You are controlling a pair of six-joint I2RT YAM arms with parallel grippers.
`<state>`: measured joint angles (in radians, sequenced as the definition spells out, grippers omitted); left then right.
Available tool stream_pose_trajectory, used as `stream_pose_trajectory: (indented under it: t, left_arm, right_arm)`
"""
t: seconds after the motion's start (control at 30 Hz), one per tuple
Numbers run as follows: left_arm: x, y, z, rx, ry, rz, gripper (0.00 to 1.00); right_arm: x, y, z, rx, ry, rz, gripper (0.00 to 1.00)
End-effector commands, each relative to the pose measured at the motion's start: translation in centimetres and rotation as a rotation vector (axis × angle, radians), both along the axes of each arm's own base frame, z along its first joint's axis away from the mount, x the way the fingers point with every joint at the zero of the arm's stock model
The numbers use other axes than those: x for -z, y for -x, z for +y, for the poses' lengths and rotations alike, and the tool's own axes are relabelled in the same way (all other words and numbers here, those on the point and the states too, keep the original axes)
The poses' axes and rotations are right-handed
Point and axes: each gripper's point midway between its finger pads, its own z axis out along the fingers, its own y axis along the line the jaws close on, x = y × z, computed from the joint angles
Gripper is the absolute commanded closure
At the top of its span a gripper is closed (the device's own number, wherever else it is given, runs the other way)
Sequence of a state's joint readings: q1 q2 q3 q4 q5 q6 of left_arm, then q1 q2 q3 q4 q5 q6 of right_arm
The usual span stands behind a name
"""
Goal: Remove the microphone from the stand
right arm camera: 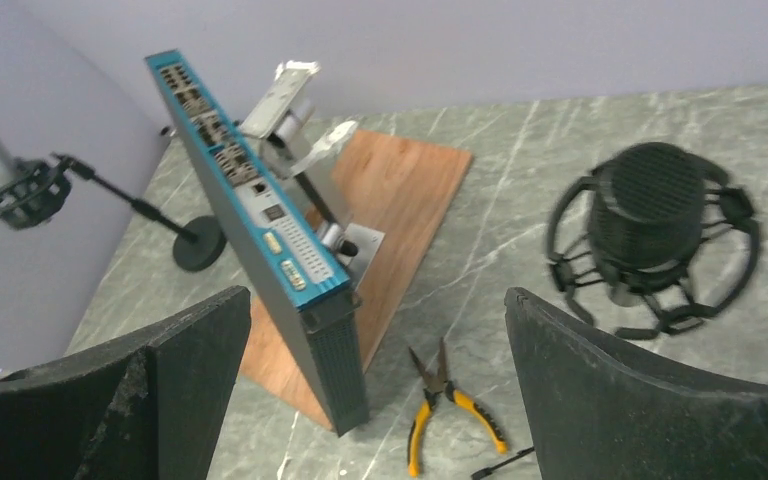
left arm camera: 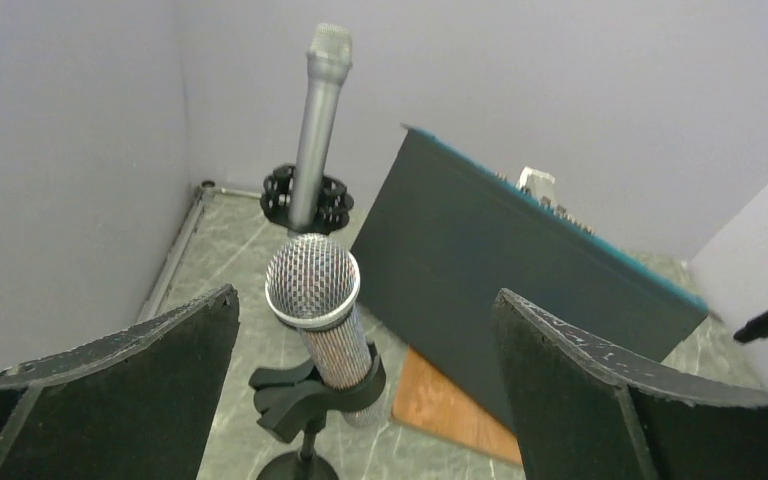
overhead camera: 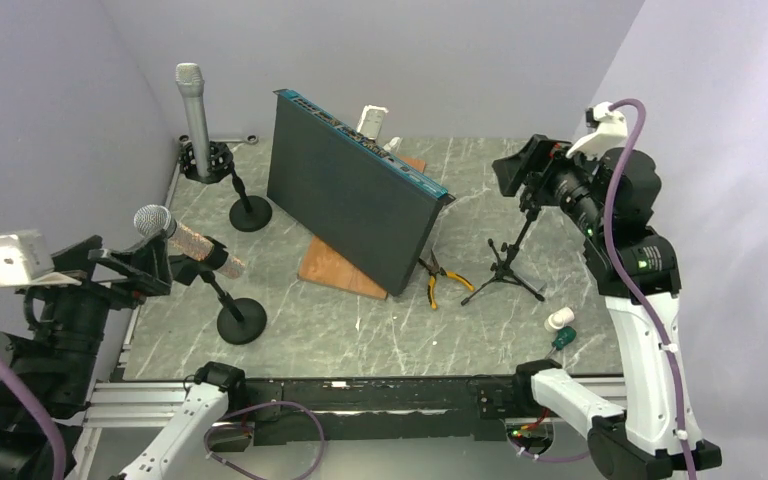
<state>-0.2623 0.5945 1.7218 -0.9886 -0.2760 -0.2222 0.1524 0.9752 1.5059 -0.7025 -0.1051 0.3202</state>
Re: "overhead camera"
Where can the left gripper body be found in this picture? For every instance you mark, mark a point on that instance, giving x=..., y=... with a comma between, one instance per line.
x=117, y=293

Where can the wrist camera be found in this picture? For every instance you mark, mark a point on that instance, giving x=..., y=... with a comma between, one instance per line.
x=608, y=128
x=26, y=261

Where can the clip desk mic stand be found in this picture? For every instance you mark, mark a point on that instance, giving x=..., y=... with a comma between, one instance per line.
x=241, y=320

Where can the silver microphone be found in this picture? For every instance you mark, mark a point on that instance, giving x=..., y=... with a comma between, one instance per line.
x=191, y=83

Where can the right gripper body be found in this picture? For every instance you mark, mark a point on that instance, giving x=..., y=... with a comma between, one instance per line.
x=540, y=193

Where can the small white bottle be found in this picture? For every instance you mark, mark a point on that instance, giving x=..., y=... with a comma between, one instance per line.
x=393, y=144

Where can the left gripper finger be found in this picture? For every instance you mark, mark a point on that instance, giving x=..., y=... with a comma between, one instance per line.
x=148, y=249
x=135, y=283

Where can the green handled screwdriver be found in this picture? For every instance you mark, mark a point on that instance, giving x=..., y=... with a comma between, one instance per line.
x=563, y=338

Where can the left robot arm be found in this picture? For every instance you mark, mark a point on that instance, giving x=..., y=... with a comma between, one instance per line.
x=45, y=380

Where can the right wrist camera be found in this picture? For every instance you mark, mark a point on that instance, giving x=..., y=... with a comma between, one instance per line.
x=608, y=128

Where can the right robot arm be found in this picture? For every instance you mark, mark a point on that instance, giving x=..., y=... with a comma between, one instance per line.
x=654, y=435

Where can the dark network switch box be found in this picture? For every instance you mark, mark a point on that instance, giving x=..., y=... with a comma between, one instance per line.
x=364, y=202

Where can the black tripod shock mount stand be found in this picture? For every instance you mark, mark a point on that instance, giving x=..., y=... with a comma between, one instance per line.
x=502, y=268

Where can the rhinestone microphone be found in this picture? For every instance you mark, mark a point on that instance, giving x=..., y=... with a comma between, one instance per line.
x=152, y=219

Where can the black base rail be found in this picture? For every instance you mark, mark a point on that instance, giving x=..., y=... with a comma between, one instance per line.
x=369, y=408

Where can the wooden board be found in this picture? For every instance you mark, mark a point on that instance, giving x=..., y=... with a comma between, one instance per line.
x=323, y=265

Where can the white plastic cap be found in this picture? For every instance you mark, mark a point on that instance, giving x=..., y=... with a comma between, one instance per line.
x=559, y=319

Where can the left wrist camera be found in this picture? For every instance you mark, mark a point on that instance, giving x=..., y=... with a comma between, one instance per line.
x=26, y=261

